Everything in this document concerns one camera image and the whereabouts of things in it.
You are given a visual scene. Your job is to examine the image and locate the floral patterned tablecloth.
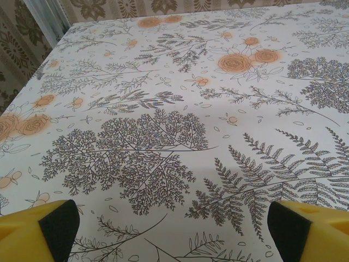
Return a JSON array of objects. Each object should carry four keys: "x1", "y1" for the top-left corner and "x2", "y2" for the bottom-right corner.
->
[{"x1": 0, "y1": 0, "x2": 349, "y2": 262}]

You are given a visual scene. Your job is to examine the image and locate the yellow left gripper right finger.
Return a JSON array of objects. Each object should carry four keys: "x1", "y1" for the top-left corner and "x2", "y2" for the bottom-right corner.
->
[{"x1": 268, "y1": 201, "x2": 349, "y2": 262}]

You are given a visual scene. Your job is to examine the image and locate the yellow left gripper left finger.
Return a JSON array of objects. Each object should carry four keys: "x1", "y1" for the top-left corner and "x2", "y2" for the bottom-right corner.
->
[{"x1": 0, "y1": 199, "x2": 81, "y2": 262}]

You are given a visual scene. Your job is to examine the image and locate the aluminium upright frame post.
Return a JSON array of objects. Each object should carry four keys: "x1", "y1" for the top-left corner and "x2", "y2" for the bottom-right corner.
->
[{"x1": 24, "y1": 0, "x2": 69, "y2": 52}]

